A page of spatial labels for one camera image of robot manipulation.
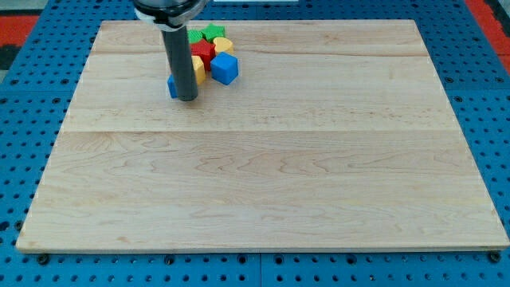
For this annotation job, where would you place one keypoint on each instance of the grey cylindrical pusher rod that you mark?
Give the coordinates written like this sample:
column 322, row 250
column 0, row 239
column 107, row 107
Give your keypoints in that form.
column 179, row 56

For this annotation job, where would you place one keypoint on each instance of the red star block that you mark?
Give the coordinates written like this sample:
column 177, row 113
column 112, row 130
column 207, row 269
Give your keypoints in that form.
column 205, row 50

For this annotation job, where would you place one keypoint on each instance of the yellow hexagon block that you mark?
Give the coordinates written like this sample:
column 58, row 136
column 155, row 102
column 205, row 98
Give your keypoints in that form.
column 199, row 69

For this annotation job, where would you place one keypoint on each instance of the blue cube block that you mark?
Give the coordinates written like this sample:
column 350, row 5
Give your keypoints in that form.
column 224, row 68

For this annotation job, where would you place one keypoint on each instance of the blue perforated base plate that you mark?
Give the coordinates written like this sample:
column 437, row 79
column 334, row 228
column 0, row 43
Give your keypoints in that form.
column 39, row 86

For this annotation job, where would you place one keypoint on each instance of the yellow heart block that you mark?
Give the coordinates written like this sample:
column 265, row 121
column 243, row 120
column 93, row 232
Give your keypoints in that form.
column 223, row 45

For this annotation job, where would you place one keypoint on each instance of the light wooden board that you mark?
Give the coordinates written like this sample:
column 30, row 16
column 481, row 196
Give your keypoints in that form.
column 337, row 136

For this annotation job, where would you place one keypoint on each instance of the blue triangle block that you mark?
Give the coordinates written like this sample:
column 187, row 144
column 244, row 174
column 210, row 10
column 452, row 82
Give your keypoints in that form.
column 171, row 87

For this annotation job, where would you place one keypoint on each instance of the green star block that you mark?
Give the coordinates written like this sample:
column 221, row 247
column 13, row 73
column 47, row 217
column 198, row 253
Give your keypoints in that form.
column 213, row 31

